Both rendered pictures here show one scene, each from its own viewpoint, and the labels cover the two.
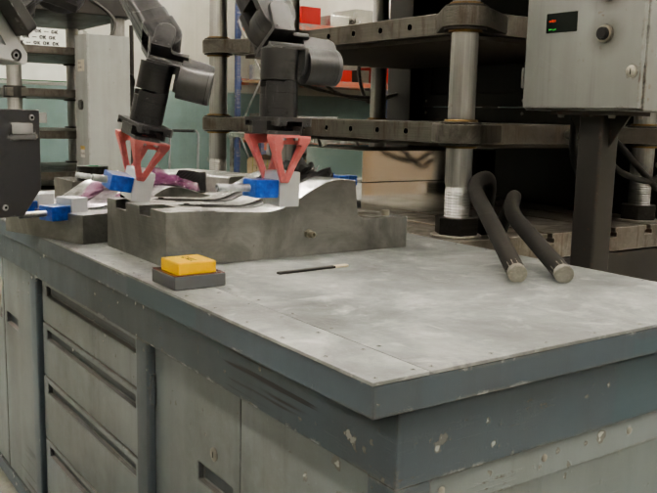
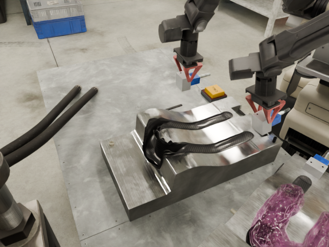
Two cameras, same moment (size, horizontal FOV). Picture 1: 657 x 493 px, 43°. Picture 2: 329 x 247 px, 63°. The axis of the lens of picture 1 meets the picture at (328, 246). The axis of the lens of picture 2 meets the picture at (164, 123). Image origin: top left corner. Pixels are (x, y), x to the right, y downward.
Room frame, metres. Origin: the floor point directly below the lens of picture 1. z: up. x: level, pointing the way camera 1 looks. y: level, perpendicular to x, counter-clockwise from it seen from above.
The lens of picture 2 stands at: (2.14, 0.12, 1.46)
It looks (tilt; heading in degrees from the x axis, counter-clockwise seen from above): 41 degrees down; 187
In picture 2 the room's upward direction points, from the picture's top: 3 degrees clockwise
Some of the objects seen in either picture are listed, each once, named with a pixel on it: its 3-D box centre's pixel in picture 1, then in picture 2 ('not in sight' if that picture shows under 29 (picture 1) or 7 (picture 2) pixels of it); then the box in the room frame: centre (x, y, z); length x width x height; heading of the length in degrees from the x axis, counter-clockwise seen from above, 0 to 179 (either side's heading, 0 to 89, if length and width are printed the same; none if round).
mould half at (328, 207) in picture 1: (260, 210); (190, 143); (1.54, 0.13, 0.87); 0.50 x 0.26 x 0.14; 125
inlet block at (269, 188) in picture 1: (254, 187); (194, 78); (1.27, 0.12, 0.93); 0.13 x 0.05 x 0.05; 124
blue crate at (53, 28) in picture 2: not in sight; (58, 21); (-1.08, -1.73, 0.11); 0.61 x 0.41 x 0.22; 125
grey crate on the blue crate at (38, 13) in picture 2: not in sight; (55, 7); (-1.08, -1.73, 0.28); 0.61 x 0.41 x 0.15; 125
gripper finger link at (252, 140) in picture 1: (272, 151); (188, 68); (1.30, 0.09, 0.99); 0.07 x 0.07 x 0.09; 34
